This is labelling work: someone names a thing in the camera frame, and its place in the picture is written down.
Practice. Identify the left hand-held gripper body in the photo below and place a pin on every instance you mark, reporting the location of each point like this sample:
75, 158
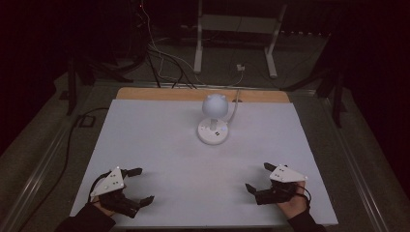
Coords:
111, 183

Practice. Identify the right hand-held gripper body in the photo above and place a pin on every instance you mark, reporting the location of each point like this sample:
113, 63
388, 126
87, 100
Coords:
285, 175

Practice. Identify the person's left hand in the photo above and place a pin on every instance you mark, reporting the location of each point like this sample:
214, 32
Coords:
104, 208

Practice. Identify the person's right hand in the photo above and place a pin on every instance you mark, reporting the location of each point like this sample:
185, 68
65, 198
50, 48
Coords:
295, 204

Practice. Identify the white table mat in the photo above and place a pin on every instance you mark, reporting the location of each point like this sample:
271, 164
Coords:
180, 167

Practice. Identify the white globe table lamp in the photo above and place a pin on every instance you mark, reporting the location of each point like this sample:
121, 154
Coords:
213, 120

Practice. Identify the black stand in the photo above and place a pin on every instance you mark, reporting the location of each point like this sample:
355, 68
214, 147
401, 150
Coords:
73, 83
336, 93

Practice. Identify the white plug adapter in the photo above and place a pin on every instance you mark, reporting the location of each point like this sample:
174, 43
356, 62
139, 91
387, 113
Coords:
240, 67

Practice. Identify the white metal stand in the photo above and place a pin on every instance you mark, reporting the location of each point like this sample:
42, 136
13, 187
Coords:
237, 24

